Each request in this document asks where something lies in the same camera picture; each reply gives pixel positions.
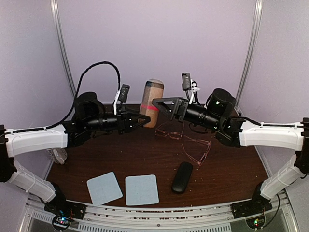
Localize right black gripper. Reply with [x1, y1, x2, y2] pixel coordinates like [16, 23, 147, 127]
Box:
[152, 97, 221, 131]

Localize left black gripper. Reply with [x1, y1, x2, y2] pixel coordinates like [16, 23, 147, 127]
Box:
[84, 106, 150, 135]

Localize tan glasses case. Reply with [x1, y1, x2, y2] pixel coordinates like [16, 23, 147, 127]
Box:
[139, 78, 166, 128]

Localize blue cleaning cloth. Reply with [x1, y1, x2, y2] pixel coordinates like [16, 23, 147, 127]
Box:
[86, 172, 123, 206]
[125, 174, 159, 206]

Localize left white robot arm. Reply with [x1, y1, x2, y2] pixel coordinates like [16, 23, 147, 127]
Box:
[0, 92, 150, 215]

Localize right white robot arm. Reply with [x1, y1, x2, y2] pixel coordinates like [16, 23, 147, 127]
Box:
[152, 88, 309, 214]

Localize black glasses case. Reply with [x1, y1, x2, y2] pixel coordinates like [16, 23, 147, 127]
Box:
[171, 162, 193, 194]

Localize patterned white mug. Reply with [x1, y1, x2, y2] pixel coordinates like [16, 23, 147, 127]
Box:
[47, 148, 68, 165]

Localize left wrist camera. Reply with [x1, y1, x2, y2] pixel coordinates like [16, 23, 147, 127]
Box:
[112, 84, 130, 115]

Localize pink thin frame glasses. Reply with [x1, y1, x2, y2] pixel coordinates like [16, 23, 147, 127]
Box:
[182, 136, 211, 166]

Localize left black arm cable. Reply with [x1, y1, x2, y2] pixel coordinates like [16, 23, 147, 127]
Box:
[45, 61, 121, 130]

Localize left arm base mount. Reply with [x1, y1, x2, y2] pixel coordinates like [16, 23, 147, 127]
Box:
[41, 183, 86, 232]

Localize front aluminium rail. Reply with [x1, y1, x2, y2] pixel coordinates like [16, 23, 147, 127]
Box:
[17, 191, 300, 232]

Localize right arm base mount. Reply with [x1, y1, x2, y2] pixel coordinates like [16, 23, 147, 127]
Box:
[231, 182, 281, 231]

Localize right aluminium corner post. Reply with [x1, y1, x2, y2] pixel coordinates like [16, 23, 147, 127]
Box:
[236, 0, 263, 108]

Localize aluminium corner post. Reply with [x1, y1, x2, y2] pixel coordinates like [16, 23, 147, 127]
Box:
[236, 0, 263, 108]
[50, 0, 76, 97]

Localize left aluminium corner post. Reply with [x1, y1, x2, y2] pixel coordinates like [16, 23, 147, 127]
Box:
[50, 0, 76, 97]

